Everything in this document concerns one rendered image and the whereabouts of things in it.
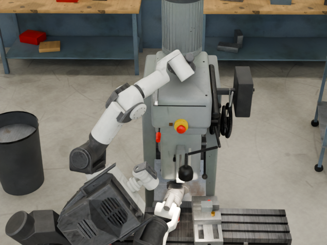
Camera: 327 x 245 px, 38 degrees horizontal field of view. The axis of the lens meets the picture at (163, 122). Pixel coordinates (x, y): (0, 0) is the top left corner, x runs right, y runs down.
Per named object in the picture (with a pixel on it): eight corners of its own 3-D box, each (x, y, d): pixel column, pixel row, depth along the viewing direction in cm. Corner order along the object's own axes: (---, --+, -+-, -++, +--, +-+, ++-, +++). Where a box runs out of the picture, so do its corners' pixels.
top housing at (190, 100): (210, 130, 208) (212, 98, 199) (151, 129, 209) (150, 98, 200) (206, 78, 247) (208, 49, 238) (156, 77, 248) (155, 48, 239)
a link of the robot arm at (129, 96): (151, 63, 189) (111, 88, 183) (167, 79, 185) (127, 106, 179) (151, 78, 198) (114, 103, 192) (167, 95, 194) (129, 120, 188)
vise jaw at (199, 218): (221, 224, 261) (221, 219, 259) (193, 224, 261) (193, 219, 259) (220, 216, 266) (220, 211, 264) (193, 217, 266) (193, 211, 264)
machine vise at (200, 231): (222, 250, 255) (224, 236, 249) (194, 250, 255) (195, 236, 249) (216, 203, 284) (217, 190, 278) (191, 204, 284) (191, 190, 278)
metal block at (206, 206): (211, 215, 265) (212, 207, 262) (201, 215, 265) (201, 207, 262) (211, 208, 269) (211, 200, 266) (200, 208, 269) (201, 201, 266)
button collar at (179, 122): (188, 132, 207) (188, 121, 204) (174, 132, 207) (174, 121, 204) (188, 130, 209) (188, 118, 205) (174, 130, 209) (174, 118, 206)
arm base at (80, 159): (71, 181, 191) (96, 176, 187) (61, 151, 189) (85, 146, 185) (88, 168, 205) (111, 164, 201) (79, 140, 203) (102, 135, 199)
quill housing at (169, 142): (200, 182, 243) (203, 131, 225) (160, 181, 244) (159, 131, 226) (199, 158, 259) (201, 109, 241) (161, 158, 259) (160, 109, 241)
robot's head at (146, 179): (143, 196, 201) (160, 184, 200) (130, 183, 195) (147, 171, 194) (140, 185, 206) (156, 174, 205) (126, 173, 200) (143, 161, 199)
